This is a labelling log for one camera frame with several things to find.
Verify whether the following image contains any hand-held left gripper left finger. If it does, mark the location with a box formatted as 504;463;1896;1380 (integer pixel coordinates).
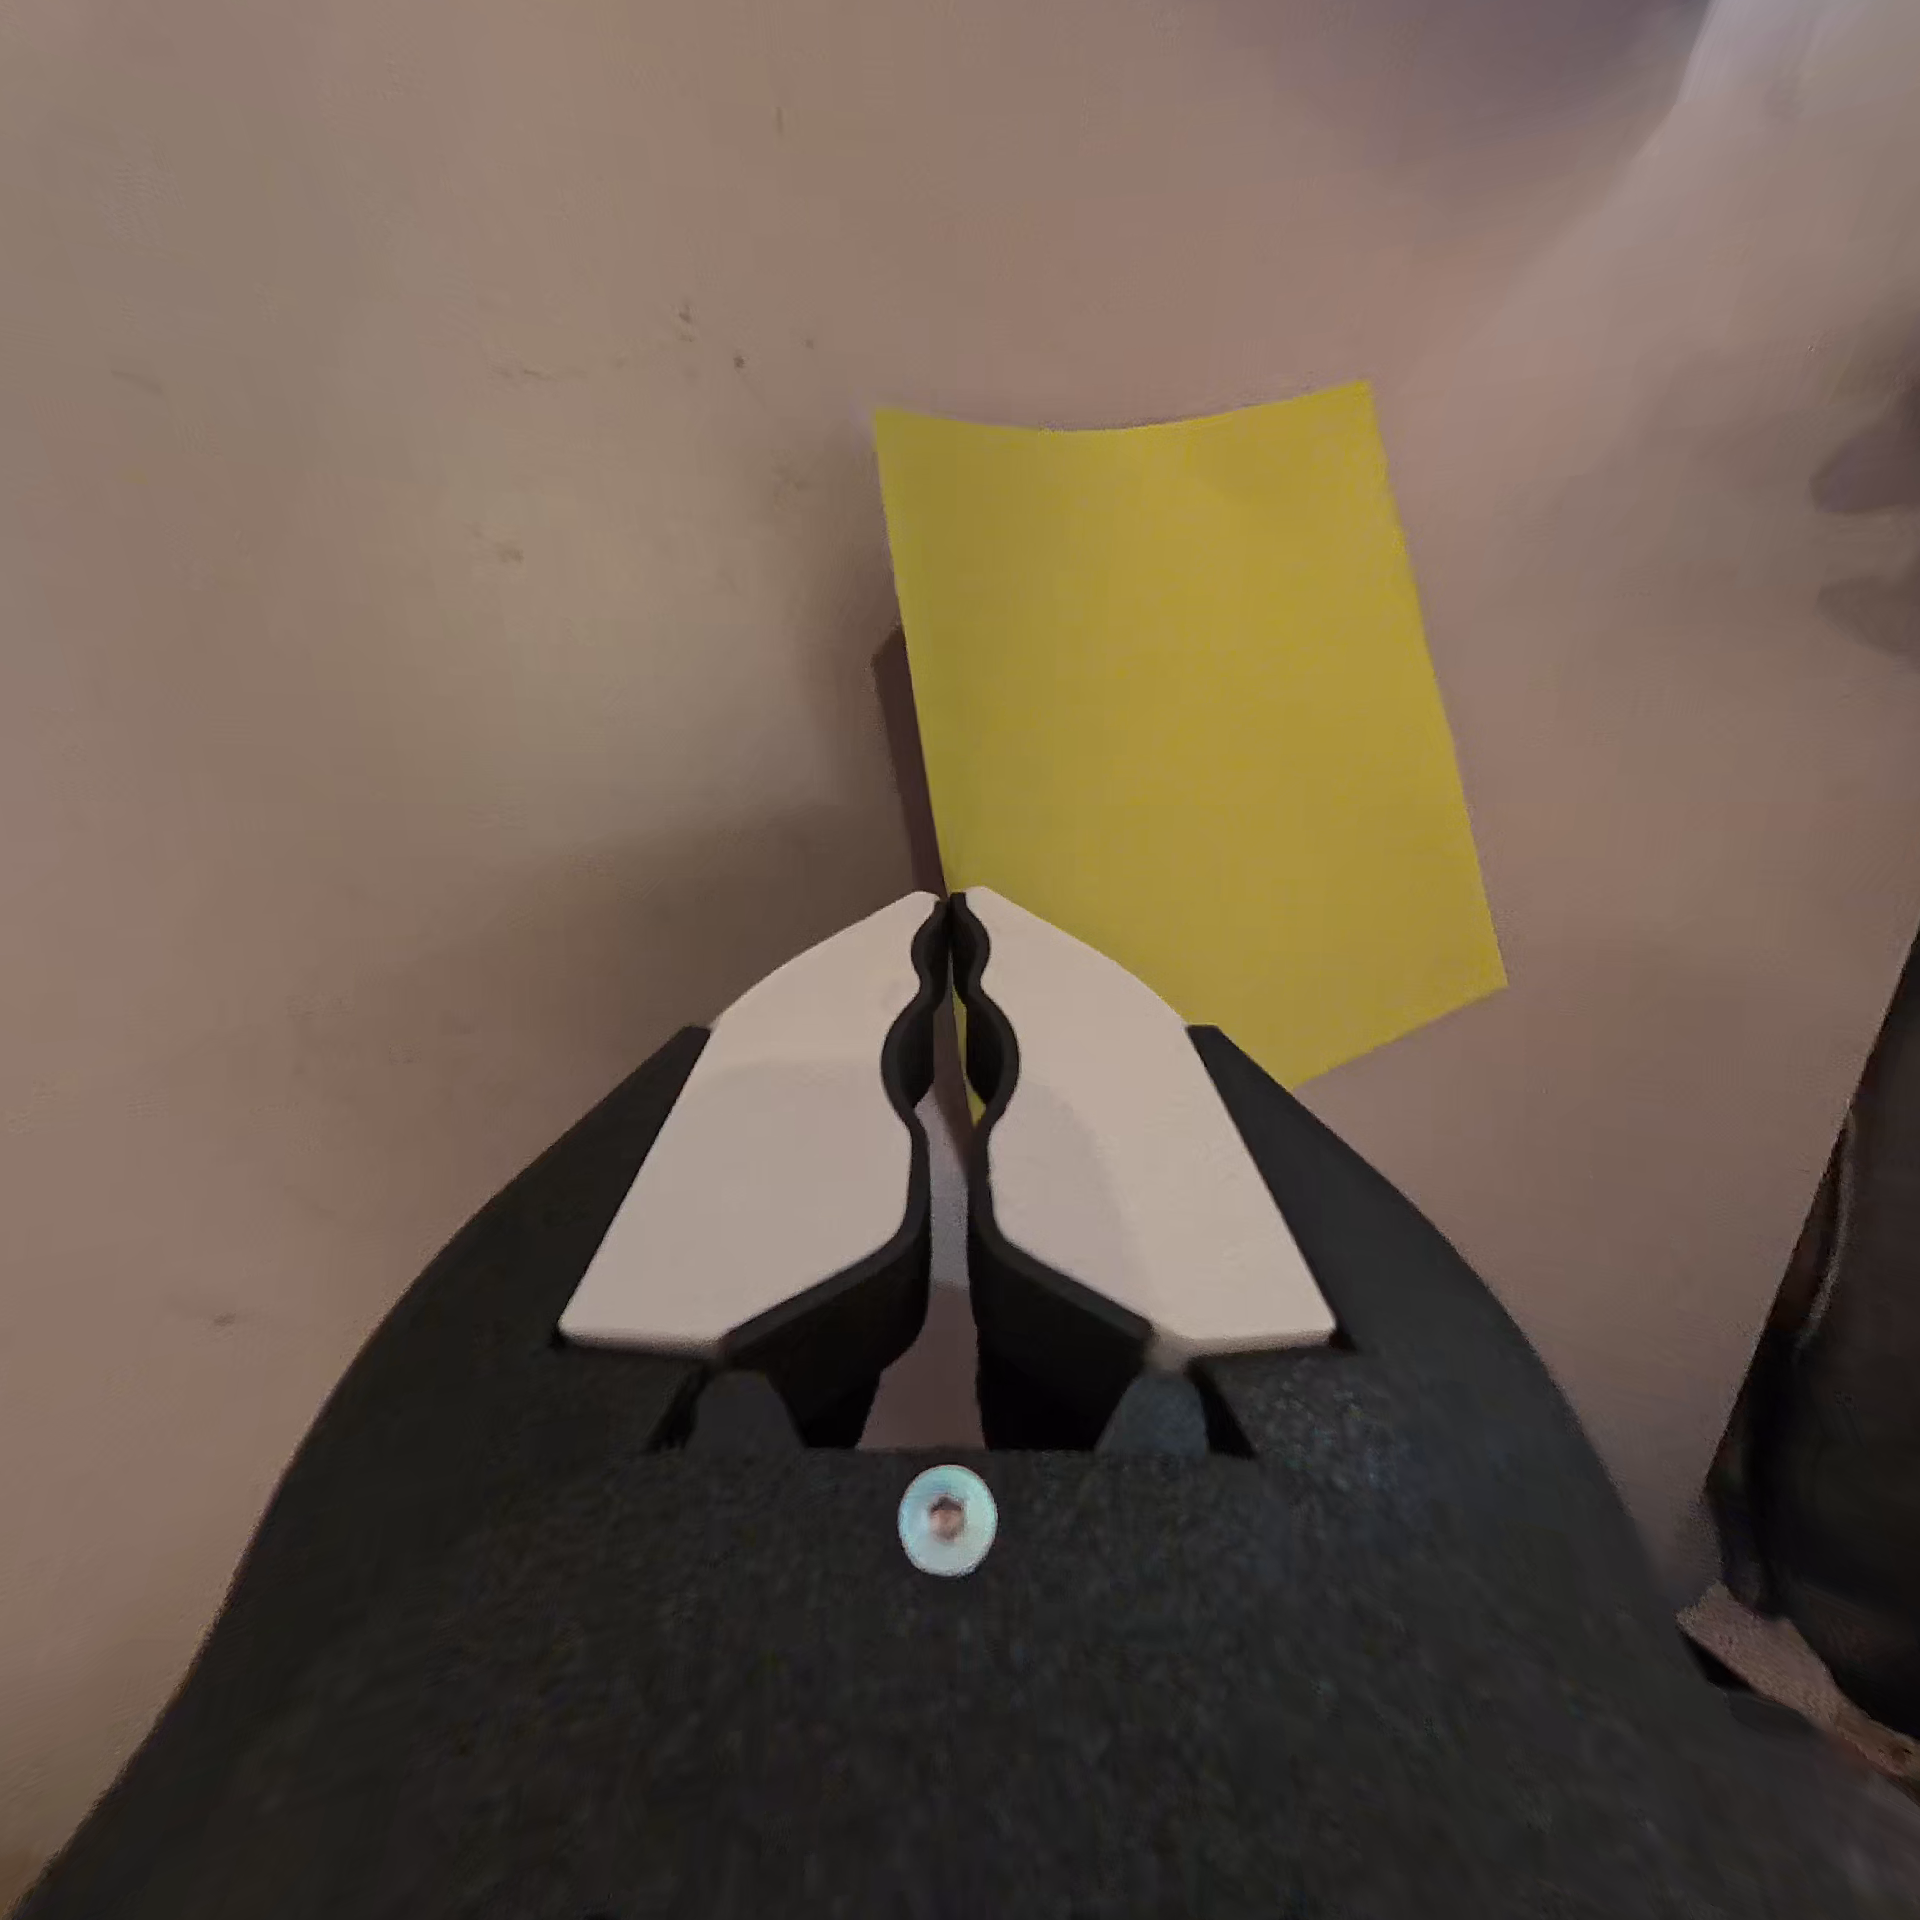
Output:
557;891;961;1453

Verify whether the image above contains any yellow-green floral origami paper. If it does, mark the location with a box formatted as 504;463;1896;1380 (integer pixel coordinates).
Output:
871;380;1508;1126

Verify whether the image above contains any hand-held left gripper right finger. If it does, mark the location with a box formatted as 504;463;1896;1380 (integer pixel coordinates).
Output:
948;884;1340;1453

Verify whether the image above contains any person's dark trouser leg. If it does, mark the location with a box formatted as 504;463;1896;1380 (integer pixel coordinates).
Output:
1708;930;1920;1742

